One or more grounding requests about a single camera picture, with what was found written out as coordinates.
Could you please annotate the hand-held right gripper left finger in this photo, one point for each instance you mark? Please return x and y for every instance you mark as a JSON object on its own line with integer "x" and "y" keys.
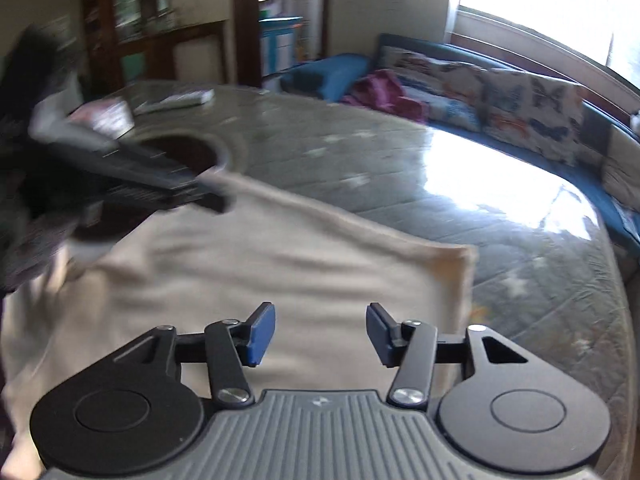
{"x": 260, "y": 335}

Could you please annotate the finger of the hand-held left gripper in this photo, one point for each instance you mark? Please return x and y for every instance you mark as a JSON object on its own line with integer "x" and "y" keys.
{"x": 200, "y": 195}
{"x": 150, "y": 167}

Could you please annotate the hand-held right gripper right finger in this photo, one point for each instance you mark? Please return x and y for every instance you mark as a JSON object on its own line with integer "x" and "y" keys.
{"x": 379, "y": 332}

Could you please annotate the cream fleece garment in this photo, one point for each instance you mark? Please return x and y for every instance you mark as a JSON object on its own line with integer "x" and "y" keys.
{"x": 275, "y": 260}

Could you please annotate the white pink plastic packet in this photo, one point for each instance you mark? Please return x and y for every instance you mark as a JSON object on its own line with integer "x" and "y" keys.
{"x": 102, "y": 115}

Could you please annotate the flat grey box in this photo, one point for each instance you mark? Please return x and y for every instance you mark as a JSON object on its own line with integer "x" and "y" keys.
{"x": 175, "y": 100}

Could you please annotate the wooden bookcase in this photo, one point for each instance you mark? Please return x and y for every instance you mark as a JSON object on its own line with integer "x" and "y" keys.
{"x": 135, "y": 55}

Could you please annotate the blue cabinet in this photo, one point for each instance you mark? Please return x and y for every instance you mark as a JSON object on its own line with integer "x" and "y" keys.
{"x": 277, "y": 50}

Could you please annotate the blue corner sofa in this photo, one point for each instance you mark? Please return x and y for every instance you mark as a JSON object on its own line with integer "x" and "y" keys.
{"x": 325, "y": 72}

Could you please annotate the purple cloth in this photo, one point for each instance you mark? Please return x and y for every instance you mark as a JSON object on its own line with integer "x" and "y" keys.
{"x": 385, "y": 90}

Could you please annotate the low butterfly print cushion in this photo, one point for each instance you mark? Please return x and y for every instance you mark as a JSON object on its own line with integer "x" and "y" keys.
{"x": 440, "y": 90}

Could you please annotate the large butterfly print cushion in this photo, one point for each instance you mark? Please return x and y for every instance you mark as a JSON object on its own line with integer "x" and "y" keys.
{"x": 535, "y": 110}

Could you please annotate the window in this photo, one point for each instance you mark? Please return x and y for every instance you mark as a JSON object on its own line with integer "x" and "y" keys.
{"x": 525, "y": 5}

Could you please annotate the dark wooden door frame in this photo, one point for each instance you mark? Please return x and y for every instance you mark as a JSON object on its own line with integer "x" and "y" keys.
{"x": 247, "y": 20}

